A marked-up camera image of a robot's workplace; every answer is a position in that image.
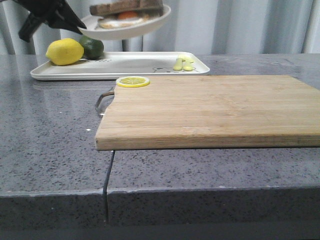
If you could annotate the white rectangular tray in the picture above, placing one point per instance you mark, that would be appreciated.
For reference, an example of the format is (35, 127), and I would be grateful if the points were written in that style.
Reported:
(119, 64)

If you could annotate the fried egg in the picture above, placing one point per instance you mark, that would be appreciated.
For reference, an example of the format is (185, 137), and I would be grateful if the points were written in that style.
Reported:
(125, 20)

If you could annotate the pale yellow plastic spoon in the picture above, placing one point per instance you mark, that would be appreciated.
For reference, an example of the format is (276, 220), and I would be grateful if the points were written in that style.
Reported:
(187, 62)

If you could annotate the wooden cutting board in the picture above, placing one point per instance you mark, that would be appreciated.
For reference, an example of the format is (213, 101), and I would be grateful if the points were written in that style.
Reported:
(212, 111)

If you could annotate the white round plate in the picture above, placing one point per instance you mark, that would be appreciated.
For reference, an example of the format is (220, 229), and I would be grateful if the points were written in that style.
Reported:
(93, 31)

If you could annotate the pale yellow plastic fork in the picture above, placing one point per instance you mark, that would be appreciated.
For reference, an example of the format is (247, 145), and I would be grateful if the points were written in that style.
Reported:
(178, 66)

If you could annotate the front yellow lemon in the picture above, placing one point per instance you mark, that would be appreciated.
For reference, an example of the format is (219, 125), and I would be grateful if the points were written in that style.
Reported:
(64, 51)

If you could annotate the green lime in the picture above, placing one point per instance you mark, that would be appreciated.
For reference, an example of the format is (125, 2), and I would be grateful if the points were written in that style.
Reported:
(93, 48)

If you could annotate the metal cutting board handle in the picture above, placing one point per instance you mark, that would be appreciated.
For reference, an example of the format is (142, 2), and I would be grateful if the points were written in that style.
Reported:
(110, 92)

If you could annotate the lemon slice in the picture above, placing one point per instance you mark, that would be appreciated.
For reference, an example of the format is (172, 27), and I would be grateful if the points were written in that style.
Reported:
(132, 81)

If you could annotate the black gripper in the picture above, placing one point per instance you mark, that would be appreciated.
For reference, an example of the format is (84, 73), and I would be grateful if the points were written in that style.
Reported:
(57, 14)

